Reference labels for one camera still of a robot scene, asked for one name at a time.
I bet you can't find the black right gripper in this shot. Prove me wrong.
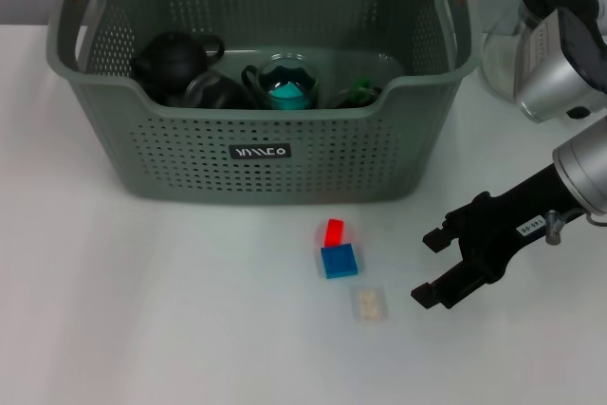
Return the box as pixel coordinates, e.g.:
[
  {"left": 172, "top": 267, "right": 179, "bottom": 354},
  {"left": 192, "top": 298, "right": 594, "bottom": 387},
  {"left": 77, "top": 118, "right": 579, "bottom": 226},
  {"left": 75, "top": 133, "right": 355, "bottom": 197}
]
[{"left": 410, "top": 162, "right": 583, "bottom": 311}]

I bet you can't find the white two-stud brick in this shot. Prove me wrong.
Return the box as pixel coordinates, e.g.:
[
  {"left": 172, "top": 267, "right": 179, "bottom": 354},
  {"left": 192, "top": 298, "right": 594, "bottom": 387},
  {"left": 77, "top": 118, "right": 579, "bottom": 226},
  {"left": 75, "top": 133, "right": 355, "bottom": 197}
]
[{"left": 349, "top": 285, "right": 391, "bottom": 326}]

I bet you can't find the glass teacup with black holder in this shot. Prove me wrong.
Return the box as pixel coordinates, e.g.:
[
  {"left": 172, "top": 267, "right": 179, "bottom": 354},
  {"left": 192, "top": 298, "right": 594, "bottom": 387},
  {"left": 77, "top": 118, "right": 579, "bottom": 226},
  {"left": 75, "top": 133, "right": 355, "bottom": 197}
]
[
  {"left": 241, "top": 53, "right": 322, "bottom": 111},
  {"left": 325, "top": 85, "right": 383, "bottom": 110},
  {"left": 183, "top": 70, "right": 253, "bottom": 110}
]

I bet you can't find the cyan square brick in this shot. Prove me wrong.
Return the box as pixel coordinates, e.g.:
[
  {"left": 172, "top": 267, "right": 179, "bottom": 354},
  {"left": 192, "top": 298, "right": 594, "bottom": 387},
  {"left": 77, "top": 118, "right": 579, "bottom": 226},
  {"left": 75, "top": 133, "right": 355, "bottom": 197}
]
[{"left": 267, "top": 81, "right": 310, "bottom": 111}]

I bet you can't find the green small brick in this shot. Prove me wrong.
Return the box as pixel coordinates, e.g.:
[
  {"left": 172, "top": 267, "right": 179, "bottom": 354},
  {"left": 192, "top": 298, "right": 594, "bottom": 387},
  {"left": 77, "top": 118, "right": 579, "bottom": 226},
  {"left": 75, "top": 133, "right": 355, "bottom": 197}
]
[{"left": 348, "top": 74, "right": 377, "bottom": 101}]

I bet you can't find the grey perforated storage bin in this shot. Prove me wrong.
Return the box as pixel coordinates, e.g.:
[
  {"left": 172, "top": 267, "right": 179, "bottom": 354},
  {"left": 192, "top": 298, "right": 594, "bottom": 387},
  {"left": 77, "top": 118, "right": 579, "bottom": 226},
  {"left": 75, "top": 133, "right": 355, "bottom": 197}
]
[{"left": 46, "top": 0, "right": 481, "bottom": 207}]

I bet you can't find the blue square brick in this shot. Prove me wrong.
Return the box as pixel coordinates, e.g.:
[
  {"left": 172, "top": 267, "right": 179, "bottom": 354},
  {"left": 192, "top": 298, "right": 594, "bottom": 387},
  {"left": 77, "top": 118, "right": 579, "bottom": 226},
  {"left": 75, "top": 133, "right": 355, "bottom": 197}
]
[{"left": 320, "top": 242, "right": 359, "bottom": 281}]

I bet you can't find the red tall brick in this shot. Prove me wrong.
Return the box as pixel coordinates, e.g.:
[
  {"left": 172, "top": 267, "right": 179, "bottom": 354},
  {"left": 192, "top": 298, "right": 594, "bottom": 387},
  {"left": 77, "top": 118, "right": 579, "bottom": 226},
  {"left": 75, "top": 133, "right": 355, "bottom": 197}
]
[{"left": 324, "top": 218, "right": 346, "bottom": 248}]

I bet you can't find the black clay teapot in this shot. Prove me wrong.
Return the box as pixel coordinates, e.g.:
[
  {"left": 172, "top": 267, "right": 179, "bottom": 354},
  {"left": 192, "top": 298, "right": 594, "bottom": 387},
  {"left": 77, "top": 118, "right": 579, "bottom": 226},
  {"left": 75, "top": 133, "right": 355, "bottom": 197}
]
[{"left": 129, "top": 30, "right": 226, "bottom": 96}]

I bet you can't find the glass teapot with black lid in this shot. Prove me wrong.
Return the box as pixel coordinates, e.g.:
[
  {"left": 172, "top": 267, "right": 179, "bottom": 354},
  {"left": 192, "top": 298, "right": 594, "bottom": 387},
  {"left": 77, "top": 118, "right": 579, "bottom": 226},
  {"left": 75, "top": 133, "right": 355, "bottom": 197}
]
[{"left": 478, "top": 0, "right": 604, "bottom": 120}]

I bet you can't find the right gripper silver cable connector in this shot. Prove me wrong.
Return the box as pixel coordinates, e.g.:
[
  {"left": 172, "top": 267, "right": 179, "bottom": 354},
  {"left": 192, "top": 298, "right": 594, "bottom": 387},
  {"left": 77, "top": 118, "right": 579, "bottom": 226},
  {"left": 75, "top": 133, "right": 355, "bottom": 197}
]
[{"left": 544, "top": 209, "right": 607, "bottom": 247}]

